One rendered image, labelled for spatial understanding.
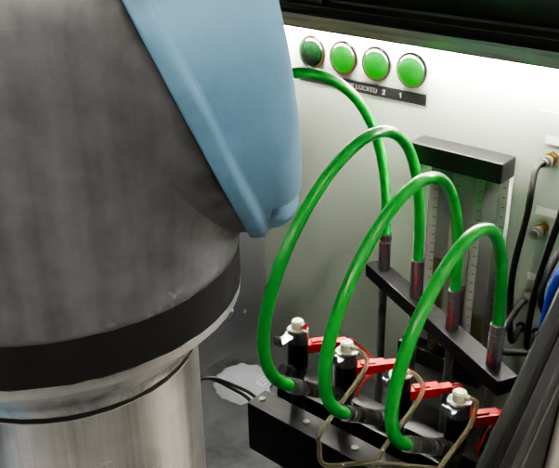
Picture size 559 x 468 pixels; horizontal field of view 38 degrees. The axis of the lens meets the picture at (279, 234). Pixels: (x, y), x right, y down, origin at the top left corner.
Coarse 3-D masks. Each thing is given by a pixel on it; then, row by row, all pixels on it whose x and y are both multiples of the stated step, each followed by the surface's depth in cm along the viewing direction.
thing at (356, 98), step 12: (300, 72) 101; (312, 72) 102; (324, 72) 103; (336, 84) 105; (348, 84) 106; (348, 96) 106; (360, 96) 107; (360, 108) 108; (372, 120) 109; (384, 156) 112; (384, 168) 113; (384, 180) 114; (384, 192) 115; (384, 204) 116; (384, 240) 118
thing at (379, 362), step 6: (360, 360) 105; (372, 360) 105; (378, 360) 105; (384, 360) 105; (390, 360) 105; (360, 366) 104; (372, 366) 104; (378, 366) 104; (384, 366) 105; (390, 366) 105; (366, 372) 104; (372, 372) 105; (378, 372) 105
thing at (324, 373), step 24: (408, 192) 87; (456, 192) 95; (384, 216) 85; (456, 216) 97; (360, 264) 83; (456, 264) 101; (456, 288) 103; (336, 312) 83; (456, 312) 104; (336, 336) 83; (336, 408) 87; (360, 408) 93
